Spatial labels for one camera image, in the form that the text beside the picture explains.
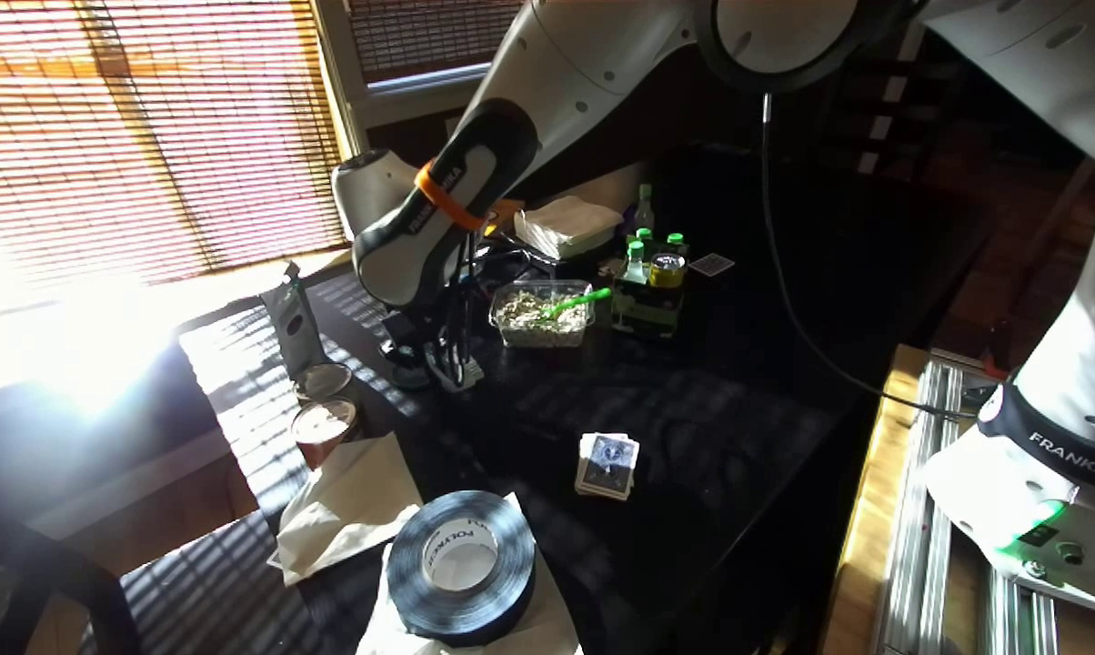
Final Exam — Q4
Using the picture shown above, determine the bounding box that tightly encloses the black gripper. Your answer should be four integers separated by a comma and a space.
378, 232, 491, 393

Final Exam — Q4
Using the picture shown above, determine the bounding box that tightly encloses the clear plastic container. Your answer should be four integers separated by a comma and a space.
484, 276, 600, 352

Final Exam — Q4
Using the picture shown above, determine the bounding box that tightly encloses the green plastic utensil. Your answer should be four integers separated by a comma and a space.
541, 283, 620, 326

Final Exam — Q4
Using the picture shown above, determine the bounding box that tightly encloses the small brown cup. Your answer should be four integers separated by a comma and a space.
289, 397, 365, 474

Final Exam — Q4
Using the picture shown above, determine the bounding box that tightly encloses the folded white napkin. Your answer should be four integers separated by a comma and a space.
267, 429, 427, 590

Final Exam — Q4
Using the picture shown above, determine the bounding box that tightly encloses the small card pack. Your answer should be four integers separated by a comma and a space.
571, 429, 643, 508

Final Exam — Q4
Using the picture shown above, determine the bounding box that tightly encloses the white folded towel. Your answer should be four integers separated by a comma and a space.
511, 192, 631, 265

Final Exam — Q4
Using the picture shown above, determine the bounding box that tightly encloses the green box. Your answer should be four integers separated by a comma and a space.
603, 283, 689, 341

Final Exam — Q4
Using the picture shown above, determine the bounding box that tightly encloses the blue tape roll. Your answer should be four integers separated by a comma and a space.
384, 484, 541, 646

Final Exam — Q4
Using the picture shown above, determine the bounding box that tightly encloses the yellow tin can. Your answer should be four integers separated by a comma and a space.
649, 254, 691, 294

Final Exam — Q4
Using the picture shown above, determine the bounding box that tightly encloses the white label card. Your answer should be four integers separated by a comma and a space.
689, 247, 737, 281

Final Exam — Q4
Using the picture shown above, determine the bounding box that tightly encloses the bamboo window blind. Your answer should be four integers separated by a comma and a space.
0, 0, 344, 403

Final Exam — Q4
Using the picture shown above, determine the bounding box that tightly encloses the black wooden chair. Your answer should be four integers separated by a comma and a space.
0, 508, 142, 655

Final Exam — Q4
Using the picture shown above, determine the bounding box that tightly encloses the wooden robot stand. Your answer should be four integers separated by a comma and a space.
820, 341, 1095, 655

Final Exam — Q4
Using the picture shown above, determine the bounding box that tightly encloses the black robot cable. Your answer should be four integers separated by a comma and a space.
757, 90, 991, 423

